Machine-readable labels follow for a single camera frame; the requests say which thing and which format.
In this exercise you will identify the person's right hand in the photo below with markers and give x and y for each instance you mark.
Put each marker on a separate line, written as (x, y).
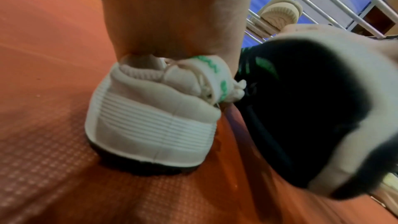
(317, 30)

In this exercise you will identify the person's left hand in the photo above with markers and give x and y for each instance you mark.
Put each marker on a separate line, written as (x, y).
(174, 14)

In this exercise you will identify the cream chunky sneaker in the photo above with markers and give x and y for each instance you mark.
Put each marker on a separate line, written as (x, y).
(279, 11)

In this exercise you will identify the black green-striped sneaker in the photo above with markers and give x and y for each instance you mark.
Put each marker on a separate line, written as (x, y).
(304, 95)

